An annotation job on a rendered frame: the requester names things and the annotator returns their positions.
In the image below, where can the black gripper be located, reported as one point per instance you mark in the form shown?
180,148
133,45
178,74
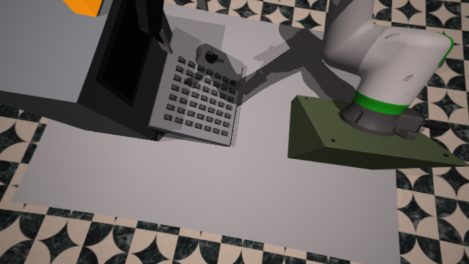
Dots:
150,13

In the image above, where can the grey control console with keypad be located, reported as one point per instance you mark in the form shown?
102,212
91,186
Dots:
86,63

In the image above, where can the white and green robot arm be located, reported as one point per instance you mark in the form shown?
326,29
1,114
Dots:
394,63

